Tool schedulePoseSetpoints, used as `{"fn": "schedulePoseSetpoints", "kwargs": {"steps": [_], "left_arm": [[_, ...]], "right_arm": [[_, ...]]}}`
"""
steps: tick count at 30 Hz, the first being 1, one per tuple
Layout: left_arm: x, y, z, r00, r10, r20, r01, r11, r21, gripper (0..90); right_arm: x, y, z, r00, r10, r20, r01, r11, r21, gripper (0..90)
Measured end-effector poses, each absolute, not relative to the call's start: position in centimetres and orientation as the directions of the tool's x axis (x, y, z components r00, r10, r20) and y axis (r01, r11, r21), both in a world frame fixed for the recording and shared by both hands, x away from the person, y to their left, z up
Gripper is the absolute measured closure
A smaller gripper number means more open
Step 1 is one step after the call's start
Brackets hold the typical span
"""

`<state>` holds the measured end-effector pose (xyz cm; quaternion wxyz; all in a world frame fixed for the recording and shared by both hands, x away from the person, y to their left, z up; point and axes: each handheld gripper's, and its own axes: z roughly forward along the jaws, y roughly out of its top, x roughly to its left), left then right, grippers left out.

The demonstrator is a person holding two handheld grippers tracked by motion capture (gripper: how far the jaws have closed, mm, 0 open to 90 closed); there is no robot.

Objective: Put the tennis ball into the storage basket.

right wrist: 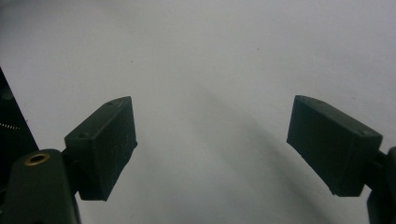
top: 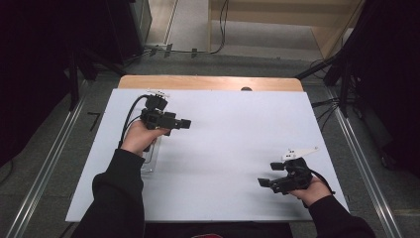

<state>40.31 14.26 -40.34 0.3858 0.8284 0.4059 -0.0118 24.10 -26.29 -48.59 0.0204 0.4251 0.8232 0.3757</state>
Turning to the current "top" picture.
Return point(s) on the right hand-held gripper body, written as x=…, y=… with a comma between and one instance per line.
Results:
x=297, y=177

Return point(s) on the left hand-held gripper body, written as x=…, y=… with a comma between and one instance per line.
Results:
x=155, y=115

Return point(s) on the person's right hand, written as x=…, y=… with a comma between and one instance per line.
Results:
x=313, y=193

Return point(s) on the person's left hand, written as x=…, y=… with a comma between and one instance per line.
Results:
x=137, y=139

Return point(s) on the wooden table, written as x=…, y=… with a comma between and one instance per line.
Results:
x=204, y=82

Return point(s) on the clear plastic tray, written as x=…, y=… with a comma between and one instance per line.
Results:
x=152, y=162

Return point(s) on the white board mat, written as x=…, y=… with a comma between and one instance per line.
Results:
x=224, y=158

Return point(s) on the black metal stand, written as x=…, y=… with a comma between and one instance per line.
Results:
x=74, y=79
x=336, y=72

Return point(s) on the grey cabinet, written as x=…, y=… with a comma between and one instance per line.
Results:
x=142, y=20

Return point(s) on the black curtain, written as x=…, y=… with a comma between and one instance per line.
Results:
x=389, y=82
x=36, y=66

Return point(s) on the light wooden shelf unit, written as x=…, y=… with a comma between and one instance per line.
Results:
x=297, y=20

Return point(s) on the metal floor rail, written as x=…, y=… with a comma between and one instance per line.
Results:
x=366, y=172
x=46, y=172

